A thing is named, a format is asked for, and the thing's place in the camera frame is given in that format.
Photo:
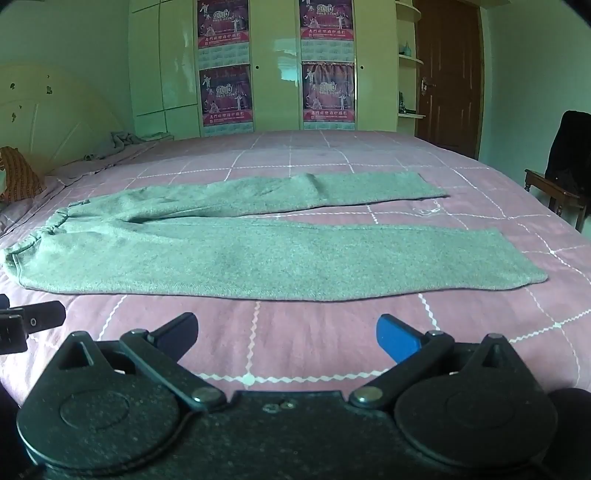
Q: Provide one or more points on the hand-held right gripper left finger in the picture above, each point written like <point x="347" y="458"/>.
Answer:
<point x="178" y="330"/>

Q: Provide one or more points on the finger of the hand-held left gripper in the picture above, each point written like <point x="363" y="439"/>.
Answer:
<point x="11" y="336"/>
<point x="44" y="316"/>

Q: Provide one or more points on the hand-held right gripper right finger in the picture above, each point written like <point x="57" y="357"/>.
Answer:
<point x="397" y="337"/>

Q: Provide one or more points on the green towel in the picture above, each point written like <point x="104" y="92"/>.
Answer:
<point x="231" y="254"/>

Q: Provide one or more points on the orange patterned pillow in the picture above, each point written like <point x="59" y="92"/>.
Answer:
<point x="21" y="175"/>

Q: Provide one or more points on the crumpled grey cloth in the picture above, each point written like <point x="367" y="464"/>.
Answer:
<point x="124" y="141"/>

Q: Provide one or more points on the pink checked bedsheet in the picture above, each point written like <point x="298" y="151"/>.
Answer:
<point x="323" y="154"/>

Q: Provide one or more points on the cream headboard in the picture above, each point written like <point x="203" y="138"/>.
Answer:
<point x="60" y="115"/>

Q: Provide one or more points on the wooden chair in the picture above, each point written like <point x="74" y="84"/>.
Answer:
<point x="549" y="191"/>

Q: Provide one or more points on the dark item on shelf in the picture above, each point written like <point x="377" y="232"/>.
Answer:
<point x="402" y="105"/>

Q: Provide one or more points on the brown wooden door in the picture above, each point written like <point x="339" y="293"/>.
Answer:
<point x="455" y="69"/>

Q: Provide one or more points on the corner shelf unit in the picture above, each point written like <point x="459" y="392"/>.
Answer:
<point x="408" y="60"/>

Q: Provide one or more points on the small teal bottle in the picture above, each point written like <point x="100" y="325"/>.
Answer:
<point x="407" y="49"/>

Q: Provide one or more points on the wall poster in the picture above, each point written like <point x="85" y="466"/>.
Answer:
<point x="224" y="23"/>
<point x="226" y="94"/>
<point x="327" y="21"/>
<point x="328" y="92"/>

